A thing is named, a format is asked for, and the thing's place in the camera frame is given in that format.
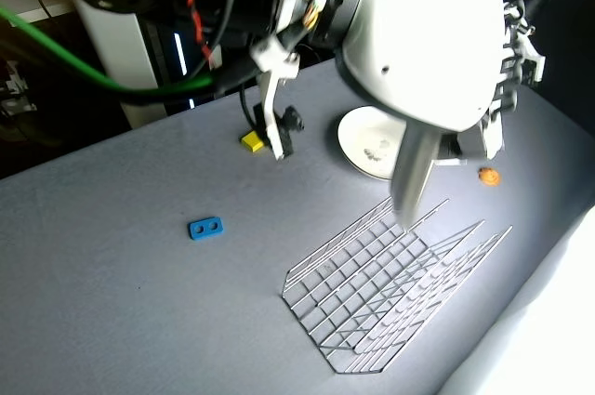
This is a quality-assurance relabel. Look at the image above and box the green cable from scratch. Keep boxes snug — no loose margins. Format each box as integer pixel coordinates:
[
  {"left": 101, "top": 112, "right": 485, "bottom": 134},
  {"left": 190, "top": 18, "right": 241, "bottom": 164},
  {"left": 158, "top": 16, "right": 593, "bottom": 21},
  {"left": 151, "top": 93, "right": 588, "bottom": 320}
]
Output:
[{"left": 0, "top": 7, "right": 218, "bottom": 93}]

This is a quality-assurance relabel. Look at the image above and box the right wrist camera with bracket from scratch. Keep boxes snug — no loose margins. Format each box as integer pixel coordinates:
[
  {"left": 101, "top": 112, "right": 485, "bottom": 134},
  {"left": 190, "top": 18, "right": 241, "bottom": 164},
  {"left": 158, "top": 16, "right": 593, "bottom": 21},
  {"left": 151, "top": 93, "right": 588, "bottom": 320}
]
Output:
[{"left": 248, "top": 36, "right": 306, "bottom": 162}]

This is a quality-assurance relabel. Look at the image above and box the orange swirl cookie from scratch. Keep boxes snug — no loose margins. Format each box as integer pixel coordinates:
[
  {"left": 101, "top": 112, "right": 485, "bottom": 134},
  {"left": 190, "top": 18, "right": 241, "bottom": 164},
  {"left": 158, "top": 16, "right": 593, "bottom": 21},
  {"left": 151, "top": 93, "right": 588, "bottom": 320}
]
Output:
[{"left": 478, "top": 166, "right": 502, "bottom": 189}]

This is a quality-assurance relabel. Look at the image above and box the blue block with two holes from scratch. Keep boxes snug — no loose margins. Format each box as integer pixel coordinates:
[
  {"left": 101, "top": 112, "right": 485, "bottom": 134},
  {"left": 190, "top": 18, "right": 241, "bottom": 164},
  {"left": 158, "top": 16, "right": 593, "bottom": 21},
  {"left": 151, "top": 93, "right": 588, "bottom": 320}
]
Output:
[{"left": 188, "top": 217, "right": 226, "bottom": 242}]

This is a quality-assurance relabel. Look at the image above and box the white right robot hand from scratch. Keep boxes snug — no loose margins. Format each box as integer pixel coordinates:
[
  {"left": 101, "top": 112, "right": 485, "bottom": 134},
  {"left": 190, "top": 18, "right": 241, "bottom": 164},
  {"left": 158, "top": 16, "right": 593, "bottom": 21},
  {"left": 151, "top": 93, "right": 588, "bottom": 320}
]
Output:
[{"left": 337, "top": 0, "right": 508, "bottom": 134}]

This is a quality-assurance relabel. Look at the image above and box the silver wire dish rack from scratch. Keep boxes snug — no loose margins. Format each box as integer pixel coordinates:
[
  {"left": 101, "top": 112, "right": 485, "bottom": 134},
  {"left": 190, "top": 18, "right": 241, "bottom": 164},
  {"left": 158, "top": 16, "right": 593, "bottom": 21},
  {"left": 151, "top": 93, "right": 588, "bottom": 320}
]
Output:
[{"left": 281, "top": 197, "right": 514, "bottom": 375}]

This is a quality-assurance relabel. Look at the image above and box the thin black camera cable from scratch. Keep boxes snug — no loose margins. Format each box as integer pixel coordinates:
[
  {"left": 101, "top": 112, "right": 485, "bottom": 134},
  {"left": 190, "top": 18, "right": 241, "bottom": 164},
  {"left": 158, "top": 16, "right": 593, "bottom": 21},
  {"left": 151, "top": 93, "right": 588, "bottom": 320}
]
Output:
[{"left": 237, "top": 86, "right": 259, "bottom": 138}]

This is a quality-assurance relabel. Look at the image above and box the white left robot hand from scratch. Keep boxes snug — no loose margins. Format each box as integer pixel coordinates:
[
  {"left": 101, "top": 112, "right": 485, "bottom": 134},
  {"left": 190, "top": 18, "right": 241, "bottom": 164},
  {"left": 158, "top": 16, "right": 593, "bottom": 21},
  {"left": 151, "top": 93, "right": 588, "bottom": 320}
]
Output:
[{"left": 436, "top": 34, "right": 549, "bottom": 168}]

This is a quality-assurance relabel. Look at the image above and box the yellow rectangular block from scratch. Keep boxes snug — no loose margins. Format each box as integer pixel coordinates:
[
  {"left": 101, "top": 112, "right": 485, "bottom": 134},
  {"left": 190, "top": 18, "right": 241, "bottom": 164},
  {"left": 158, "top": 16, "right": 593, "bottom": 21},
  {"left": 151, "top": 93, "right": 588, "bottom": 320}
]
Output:
[{"left": 240, "top": 130, "right": 266, "bottom": 153}]

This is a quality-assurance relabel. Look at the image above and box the white plate with dark rim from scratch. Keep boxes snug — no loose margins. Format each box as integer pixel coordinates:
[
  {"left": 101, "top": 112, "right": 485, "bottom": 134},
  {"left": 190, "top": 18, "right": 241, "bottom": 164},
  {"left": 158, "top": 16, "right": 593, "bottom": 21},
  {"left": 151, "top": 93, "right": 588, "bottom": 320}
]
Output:
[{"left": 337, "top": 105, "right": 410, "bottom": 181}]

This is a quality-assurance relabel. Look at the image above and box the white robot body column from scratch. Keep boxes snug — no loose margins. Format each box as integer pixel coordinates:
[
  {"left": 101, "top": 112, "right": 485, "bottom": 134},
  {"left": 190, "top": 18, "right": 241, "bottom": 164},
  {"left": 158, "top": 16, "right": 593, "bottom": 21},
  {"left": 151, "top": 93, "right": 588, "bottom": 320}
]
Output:
[{"left": 69, "top": 0, "right": 196, "bottom": 131}]

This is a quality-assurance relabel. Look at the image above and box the thick black cable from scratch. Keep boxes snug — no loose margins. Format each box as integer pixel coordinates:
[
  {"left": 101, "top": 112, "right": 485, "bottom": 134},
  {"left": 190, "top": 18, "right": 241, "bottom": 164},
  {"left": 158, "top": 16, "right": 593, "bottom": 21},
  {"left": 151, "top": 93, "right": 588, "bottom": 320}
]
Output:
[{"left": 0, "top": 34, "right": 266, "bottom": 106}]

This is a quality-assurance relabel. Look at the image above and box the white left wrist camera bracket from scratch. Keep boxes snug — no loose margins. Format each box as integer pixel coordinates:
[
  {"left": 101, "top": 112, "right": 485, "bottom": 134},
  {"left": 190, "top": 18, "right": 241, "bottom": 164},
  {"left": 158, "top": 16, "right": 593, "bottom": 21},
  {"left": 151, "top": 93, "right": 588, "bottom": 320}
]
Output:
[{"left": 504, "top": 0, "right": 538, "bottom": 38}]

